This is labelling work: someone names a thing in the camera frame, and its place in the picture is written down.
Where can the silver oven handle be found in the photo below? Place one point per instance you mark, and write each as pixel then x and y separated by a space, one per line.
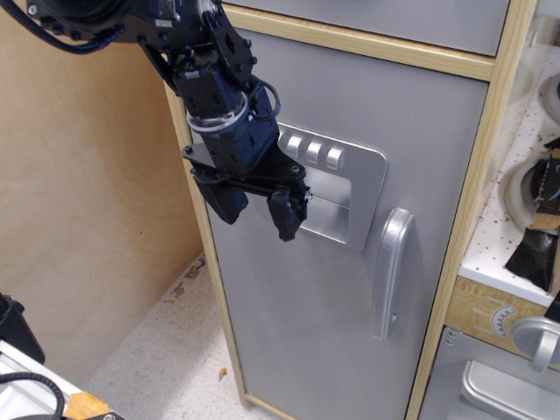
pixel 505 396

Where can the orange tape piece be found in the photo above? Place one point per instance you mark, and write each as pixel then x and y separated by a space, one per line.
pixel 84 405

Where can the white speckled countertop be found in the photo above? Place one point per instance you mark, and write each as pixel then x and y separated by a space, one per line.
pixel 524 130

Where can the black torn tape piece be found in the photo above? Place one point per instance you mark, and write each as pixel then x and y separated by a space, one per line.
pixel 531 198

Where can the silver fridge door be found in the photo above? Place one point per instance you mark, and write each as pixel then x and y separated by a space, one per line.
pixel 301 310

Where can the silver freezer door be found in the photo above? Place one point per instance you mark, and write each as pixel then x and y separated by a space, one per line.
pixel 469 26

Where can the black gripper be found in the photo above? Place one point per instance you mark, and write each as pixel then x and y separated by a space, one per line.
pixel 244 153

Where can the aluminium rail base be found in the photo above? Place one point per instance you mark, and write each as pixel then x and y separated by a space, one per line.
pixel 29 399

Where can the silver dispenser panel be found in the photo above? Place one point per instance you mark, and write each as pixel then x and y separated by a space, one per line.
pixel 346 182

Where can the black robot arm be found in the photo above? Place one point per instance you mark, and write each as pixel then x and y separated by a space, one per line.
pixel 209 66

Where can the silver oven door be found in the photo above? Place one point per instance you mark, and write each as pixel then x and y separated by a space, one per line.
pixel 442 398

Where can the silver oven knob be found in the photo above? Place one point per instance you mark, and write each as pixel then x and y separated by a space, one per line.
pixel 537 338

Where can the wooden toy kitchen frame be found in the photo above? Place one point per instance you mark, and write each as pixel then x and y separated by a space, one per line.
pixel 496 71

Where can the black box left edge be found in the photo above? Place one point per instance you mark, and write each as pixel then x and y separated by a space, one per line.
pixel 16 331

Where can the silver fridge door handle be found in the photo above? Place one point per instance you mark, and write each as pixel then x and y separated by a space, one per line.
pixel 394 236

